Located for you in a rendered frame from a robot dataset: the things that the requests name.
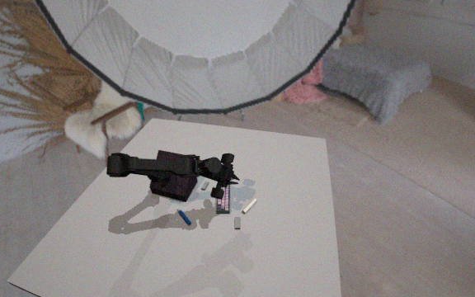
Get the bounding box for blue stylus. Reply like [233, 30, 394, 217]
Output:
[176, 208, 191, 225]

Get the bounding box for keyboard with keys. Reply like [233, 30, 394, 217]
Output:
[215, 185, 230, 214]

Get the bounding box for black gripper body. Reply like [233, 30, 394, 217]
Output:
[206, 153, 234, 200]

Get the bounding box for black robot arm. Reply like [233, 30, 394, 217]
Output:
[107, 153, 234, 182]

